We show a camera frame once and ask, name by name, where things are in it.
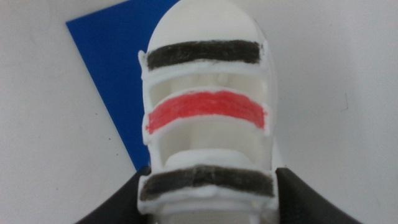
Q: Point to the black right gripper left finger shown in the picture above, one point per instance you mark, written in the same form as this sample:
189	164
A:
121	205

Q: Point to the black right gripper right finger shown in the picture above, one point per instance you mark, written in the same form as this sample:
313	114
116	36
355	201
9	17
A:
304	205

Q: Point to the blue rectangular mat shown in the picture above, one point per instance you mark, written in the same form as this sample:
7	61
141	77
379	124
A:
115	71

